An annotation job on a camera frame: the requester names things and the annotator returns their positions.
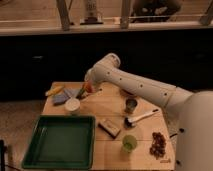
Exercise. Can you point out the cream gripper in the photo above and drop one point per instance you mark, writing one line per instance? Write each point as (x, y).
(88, 78)

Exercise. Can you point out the orange apple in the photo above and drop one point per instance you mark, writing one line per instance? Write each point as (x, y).
(89, 88)

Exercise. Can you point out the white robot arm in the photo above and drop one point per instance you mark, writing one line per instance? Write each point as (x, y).
(194, 147)

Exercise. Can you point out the white paper cup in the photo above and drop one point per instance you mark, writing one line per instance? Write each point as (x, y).
(72, 106)

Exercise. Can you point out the metal cup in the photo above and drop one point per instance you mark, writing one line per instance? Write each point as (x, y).
(130, 105)

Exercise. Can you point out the green plastic cup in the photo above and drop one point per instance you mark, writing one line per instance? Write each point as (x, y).
(129, 143)

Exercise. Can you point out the green cucumber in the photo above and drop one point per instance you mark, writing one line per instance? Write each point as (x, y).
(81, 91)

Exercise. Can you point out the small knife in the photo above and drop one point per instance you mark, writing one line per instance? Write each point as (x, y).
(86, 94)

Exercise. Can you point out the blue cloth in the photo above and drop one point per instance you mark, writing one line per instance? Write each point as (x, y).
(61, 98)

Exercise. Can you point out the dark red bowl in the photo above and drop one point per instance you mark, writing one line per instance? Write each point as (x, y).
(126, 93)

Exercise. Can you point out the wooden block eraser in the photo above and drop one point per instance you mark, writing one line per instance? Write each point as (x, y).
(109, 127)

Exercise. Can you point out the white bottle on shelf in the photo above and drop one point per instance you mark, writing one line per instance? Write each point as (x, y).
(90, 13)

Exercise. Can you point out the green plastic tray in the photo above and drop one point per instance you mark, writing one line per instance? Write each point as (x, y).
(61, 142)

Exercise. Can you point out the dark bag on shelf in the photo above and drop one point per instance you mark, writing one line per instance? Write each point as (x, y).
(154, 10)

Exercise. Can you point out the bunch of dark grapes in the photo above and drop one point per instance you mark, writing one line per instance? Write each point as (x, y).
(158, 145)

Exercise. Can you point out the white handled brush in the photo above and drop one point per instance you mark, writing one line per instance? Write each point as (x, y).
(131, 121)

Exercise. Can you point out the wooden frame post left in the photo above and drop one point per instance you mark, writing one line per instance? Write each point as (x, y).
(63, 13)

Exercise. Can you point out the wooden frame post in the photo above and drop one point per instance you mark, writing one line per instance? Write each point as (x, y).
(63, 13)
(125, 11)

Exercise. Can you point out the wooden frame post right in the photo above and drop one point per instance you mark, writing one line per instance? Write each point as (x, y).
(125, 11)

